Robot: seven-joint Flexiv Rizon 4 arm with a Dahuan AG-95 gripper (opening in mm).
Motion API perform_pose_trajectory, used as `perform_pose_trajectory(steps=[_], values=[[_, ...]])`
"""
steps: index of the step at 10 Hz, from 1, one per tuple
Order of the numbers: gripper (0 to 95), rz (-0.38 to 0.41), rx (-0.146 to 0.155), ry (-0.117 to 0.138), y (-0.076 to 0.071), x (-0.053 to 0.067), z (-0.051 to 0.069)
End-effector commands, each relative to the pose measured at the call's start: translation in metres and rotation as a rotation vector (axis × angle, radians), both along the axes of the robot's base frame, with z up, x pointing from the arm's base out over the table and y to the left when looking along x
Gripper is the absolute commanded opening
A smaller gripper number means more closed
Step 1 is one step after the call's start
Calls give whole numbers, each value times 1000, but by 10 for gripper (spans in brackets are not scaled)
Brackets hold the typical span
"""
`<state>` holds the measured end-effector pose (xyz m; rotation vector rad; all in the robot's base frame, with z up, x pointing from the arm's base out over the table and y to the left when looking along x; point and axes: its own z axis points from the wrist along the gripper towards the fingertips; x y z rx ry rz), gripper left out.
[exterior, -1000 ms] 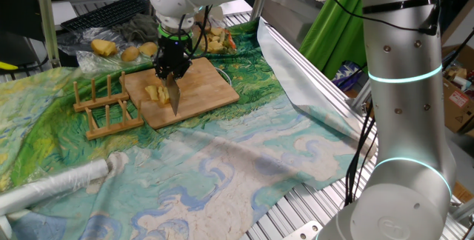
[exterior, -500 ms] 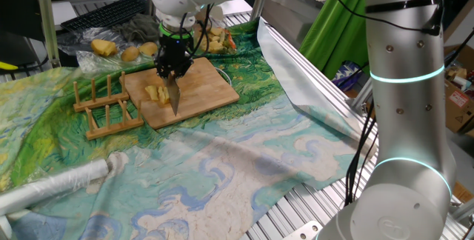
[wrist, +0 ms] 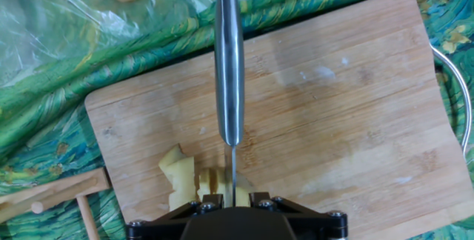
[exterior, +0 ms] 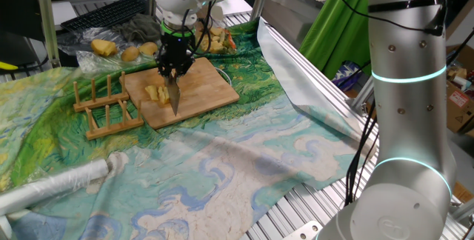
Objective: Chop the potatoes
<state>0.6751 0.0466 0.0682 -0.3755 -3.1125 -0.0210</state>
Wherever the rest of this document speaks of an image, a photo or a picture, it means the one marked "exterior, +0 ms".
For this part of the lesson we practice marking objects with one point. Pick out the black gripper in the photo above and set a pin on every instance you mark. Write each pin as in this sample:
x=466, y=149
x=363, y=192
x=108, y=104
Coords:
x=177, y=45

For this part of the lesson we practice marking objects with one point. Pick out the steel cleaver knife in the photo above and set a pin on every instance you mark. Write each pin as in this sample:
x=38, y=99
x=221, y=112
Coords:
x=173, y=95

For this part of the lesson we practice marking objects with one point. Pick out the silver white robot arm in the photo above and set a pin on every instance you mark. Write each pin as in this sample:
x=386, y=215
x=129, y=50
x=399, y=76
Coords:
x=407, y=121

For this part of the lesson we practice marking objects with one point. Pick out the whole brown potato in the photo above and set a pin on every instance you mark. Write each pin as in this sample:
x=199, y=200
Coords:
x=130, y=53
x=148, y=49

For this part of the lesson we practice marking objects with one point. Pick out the wooden cutting board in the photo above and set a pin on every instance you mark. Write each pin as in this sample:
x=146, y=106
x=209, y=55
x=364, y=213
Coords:
x=207, y=90

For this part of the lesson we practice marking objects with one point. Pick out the bag of chopped potato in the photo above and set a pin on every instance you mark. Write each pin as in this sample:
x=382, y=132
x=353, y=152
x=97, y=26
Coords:
x=218, y=40

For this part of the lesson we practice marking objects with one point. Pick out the grey green rag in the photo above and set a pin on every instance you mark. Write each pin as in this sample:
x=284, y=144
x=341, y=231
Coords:
x=140, y=27

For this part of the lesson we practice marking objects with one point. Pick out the peeled cut yellow potato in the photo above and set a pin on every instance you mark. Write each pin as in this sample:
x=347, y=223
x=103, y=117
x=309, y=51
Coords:
x=103, y=47

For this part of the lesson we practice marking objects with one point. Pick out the clear plastic bag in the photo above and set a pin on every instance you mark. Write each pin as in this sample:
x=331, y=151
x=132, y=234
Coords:
x=92, y=66

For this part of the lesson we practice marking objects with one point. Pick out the black keyboard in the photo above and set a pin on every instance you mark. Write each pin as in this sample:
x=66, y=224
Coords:
x=107, y=12

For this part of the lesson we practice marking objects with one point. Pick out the wooden peg rack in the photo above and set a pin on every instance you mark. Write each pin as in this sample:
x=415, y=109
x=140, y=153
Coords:
x=107, y=130

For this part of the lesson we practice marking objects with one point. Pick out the white paper sheet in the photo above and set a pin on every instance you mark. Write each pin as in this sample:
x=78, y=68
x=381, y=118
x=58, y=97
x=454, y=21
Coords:
x=63, y=12

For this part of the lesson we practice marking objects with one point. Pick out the painted landscape tablecloth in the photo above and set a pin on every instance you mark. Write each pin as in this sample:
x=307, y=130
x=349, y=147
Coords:
x=222, y=180

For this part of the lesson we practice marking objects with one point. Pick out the grey metal box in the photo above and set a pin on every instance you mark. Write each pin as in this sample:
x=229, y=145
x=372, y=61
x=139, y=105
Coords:
x=292, y=14

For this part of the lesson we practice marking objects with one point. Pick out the green curtain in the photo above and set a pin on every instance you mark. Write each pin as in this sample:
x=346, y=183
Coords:
x=333, y=29

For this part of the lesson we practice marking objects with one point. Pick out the black monitor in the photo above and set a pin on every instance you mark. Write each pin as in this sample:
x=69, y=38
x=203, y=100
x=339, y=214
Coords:
x=18, y=6

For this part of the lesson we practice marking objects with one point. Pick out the yellow object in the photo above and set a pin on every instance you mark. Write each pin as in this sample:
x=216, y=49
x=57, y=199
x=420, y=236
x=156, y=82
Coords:
x=7, y=66

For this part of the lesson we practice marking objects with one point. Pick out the clear plastic wrap roll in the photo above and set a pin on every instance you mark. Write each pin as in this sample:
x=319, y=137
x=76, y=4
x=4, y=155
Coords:
x=55, y=186

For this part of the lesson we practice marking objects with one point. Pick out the blue patterned bag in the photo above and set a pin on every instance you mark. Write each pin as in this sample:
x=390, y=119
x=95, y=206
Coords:
x=346, y=75

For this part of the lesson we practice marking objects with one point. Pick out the aluminium corner plate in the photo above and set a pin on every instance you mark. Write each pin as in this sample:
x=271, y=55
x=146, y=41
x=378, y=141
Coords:
x=303, y=230

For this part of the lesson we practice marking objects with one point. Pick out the black tripod stand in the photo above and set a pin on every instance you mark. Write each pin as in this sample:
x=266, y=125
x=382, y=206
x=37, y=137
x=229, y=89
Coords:
x=461, y=45

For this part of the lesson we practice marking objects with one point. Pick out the cardboard box red label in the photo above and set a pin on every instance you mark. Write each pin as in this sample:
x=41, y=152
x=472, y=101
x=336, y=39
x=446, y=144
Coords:
x=461, y=110

